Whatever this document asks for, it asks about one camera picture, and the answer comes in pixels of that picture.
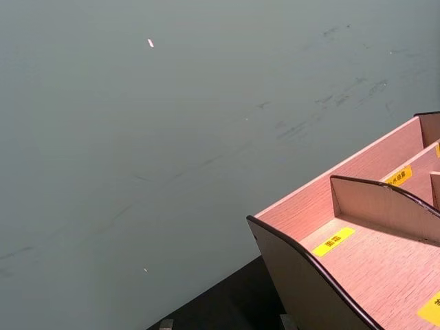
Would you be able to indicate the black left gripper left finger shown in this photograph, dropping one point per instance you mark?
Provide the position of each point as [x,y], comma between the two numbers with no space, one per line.
[166,325]

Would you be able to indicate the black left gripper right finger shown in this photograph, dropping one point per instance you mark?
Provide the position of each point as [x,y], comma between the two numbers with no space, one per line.
[286,323]

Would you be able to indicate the brown compartment tray with dividers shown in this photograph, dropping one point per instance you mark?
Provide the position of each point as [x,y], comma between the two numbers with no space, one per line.
[361,275]

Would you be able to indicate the yellow label sticker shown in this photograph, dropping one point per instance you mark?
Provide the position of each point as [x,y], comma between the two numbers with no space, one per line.
[333,241]
[431,309]
[398,176]

